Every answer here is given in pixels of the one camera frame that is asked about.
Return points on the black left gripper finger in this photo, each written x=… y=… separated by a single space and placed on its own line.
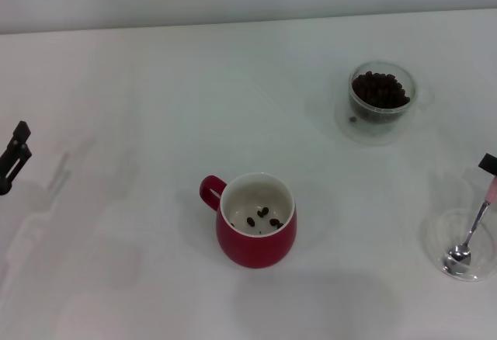
x=17 y=142

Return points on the clear double-walled glass cup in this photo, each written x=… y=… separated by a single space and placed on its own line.
x=355 y=107

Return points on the pile of coffee beans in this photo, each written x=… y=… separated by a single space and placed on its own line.
x=380 y=89

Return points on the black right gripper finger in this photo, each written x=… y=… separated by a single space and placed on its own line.
x=490 y=163

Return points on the clear glass saucer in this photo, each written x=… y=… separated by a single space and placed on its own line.
x=435 y=239
x=345 y=130

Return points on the red ceramic mug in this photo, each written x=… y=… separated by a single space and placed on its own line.
x=256 y=247

